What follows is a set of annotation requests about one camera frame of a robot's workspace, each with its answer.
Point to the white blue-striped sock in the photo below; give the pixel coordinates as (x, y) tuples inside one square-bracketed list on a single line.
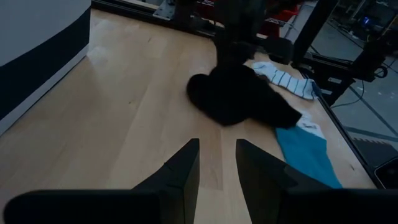
[(289, 82)]

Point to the black flat device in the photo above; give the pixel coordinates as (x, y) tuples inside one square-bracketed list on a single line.
[(388, 174)]

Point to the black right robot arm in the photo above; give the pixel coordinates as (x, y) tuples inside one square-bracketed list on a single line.
[(245, 15)]

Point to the red storage bin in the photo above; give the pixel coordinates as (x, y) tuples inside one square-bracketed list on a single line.
[(280, 15)]

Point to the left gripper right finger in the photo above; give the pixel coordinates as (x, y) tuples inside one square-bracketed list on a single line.
[(258, 174)]

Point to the white tag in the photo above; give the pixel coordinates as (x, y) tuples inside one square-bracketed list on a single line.
[(311, 126)]

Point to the black garment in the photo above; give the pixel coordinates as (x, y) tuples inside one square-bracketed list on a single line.
[(239, 96)]

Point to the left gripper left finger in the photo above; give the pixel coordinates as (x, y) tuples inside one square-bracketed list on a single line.
[(183, 171)]

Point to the teal sock with tag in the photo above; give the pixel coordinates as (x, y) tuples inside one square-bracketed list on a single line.
[(308, 158)]

